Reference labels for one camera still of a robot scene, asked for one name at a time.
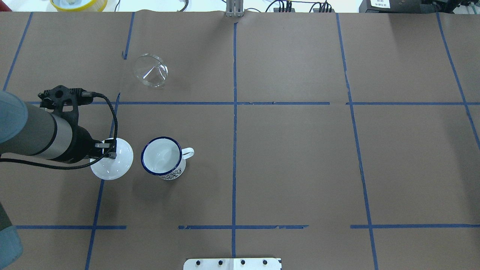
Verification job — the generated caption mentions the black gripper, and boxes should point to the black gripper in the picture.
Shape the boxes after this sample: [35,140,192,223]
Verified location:
[67,126,117,164]

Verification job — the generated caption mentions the white cup lid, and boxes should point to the white cup lid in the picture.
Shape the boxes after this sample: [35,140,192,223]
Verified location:
[90,137,134,180]

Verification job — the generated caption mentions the clear glass funnel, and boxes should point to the clear glass funnel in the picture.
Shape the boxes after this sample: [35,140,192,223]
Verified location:
[133,54,169,88]

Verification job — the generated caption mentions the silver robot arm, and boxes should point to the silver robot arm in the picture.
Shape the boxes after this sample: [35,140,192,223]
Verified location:
[1,85,118,170]

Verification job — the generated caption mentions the white enamel cup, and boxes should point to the white enamel cup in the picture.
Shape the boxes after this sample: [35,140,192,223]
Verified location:
[141,136,194,181]

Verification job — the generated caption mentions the yellow tape roll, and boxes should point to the yellow tape roll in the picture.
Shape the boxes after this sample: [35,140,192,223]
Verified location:
[50,0,108,12]

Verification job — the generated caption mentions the brown paper table cover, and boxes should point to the brown paper table cover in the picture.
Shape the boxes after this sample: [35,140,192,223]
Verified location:
[1,10,479,270]

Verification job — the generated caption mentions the black box with label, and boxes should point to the black box with label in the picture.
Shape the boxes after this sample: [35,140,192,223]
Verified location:
[358,0,437,14]

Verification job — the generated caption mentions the black camera cable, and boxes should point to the black camera cable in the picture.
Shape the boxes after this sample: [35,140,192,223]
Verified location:
[0,91,119,171]

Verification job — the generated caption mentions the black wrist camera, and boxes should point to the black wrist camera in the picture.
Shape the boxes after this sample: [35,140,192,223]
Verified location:
[38,85,94,131]

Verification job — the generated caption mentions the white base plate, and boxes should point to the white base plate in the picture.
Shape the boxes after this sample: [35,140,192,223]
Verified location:
[183,258,282,270]

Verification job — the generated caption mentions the aluminium frame post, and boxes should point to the aluminium frame post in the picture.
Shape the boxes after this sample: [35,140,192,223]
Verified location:
[225,0,245,17]

